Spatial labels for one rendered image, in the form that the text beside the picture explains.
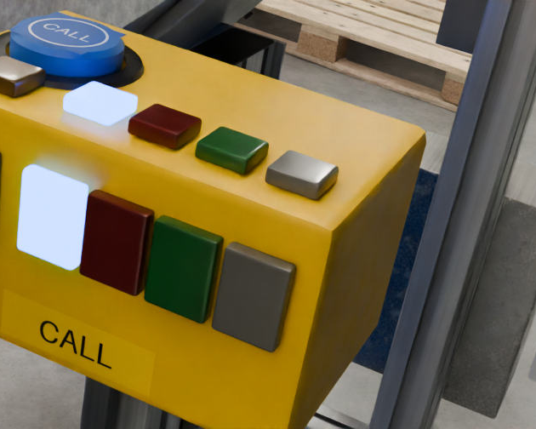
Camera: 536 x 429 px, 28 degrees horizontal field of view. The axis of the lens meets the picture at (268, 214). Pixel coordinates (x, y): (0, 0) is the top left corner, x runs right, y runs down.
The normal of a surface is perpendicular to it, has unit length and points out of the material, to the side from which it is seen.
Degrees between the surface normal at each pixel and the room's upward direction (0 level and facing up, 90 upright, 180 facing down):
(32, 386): 0
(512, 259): 90
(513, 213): 90
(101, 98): 0
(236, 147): 0
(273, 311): 90
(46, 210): 90
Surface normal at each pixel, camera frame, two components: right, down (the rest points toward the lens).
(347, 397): 0.18, -0.87
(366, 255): 0.90, 0.33
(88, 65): 0.50, 0.48
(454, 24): -0.41, 0.37
